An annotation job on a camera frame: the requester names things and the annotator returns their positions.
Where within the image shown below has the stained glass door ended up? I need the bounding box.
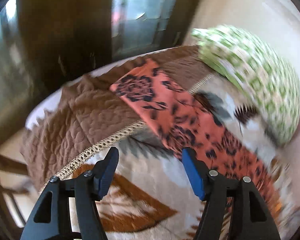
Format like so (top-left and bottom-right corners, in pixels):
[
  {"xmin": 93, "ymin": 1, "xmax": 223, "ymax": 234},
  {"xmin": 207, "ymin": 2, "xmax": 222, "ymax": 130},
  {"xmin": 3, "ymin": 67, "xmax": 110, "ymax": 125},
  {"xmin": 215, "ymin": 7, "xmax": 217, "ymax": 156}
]
[{"xmin": 0, "ymin": 0, "xmax": 199, "ymax": 122}]

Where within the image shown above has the green checkered pillow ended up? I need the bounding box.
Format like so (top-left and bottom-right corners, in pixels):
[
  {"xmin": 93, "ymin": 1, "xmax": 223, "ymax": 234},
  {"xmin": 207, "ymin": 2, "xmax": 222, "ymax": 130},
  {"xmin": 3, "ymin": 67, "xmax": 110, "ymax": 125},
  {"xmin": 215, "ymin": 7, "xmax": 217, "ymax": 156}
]
[{"xmin": 191, "ymin": 25, "xmax": 300, "ymax": 146}]

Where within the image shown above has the brown quilted bedspread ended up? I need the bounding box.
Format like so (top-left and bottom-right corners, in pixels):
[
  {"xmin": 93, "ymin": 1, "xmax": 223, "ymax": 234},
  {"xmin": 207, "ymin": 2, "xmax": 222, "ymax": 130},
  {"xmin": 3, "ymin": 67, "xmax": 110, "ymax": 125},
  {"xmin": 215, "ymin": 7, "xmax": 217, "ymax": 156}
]
[{"xmin": 20, "ymin": 46, "xmax": 213, "ymax": 190}]

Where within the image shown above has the salmon black floral garment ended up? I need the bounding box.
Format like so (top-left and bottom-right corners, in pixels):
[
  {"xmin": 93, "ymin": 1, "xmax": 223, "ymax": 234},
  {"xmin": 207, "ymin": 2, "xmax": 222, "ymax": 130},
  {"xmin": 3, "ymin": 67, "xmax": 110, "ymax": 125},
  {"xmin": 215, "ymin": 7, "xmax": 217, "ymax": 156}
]
[{"xmin": 110, "ymin": 60, "xmax": 282, "ymax": 219}]

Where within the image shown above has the leaf print fleece blanket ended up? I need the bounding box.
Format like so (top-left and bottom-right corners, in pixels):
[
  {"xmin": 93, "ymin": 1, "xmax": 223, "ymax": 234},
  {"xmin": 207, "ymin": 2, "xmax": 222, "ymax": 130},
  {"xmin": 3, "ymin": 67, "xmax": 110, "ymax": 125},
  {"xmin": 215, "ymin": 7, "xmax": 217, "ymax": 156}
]
[{"xmin": 43, "ymin": 73, "xmax": 300, "ymax": 239}]

